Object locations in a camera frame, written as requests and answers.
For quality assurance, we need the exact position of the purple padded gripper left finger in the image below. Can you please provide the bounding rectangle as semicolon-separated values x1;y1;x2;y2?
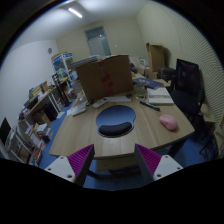
45;144;95;186

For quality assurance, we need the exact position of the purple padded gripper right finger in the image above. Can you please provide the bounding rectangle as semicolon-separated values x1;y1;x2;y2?
134;144;182;184

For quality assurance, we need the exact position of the pink computer mouse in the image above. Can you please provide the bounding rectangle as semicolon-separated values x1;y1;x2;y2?
159;114;178;131

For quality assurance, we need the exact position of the dark blue mouse pad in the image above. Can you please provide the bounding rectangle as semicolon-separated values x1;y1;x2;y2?
96;105;136;137

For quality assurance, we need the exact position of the black pen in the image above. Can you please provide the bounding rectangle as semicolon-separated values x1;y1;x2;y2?
140;101;160;111

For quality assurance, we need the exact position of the white keyboard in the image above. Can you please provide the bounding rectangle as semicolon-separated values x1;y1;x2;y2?
67;102;86;116

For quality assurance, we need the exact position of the white book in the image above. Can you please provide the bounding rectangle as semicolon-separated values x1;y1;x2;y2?
147;87;174;105

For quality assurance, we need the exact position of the cluttered wooden shelf desk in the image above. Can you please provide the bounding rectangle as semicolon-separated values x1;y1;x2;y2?
6;85;62;165

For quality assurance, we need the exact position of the white remote control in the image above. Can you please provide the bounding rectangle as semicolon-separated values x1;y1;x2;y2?
93;97;108;109

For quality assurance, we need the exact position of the black monitor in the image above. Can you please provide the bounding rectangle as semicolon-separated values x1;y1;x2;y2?
0;119;11;144

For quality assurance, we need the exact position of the black office chair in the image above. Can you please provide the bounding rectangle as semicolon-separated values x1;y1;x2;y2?
169;58;206;118

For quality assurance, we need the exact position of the dark blue book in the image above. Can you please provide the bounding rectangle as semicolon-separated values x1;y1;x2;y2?
133;78;163;89

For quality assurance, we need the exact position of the colourful printed box stack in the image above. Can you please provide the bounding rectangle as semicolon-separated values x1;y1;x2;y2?
51;52;74;80

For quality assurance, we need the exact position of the large brown cardboard box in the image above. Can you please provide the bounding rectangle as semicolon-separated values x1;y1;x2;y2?
76;55;133;100

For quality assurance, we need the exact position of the tall open cardboard box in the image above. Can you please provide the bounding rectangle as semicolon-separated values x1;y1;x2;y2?
146;43;165;72

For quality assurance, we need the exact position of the grey door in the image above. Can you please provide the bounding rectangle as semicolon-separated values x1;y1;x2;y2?
85;26;111;56

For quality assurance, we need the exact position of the ceiling light strip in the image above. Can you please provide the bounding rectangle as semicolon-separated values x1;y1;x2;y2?
68;8;83;18

